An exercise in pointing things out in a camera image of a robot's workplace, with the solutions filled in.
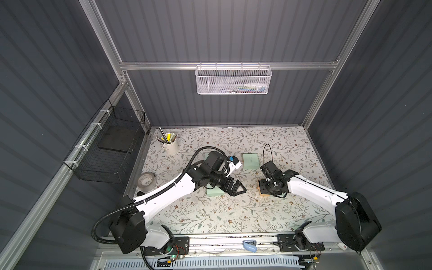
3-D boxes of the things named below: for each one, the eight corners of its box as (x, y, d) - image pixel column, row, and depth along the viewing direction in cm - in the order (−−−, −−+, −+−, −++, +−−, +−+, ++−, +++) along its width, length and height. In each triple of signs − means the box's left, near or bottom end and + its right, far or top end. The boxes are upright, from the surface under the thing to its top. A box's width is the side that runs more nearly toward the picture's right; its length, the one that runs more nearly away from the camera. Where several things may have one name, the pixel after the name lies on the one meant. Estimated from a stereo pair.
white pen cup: (164, 156, 107) (158, 144, 98) (167, 145, 113) (162, 133, 104) (178, 156, 107) (174, 144, 98) (180, 145, 113) (177, 133, 104)
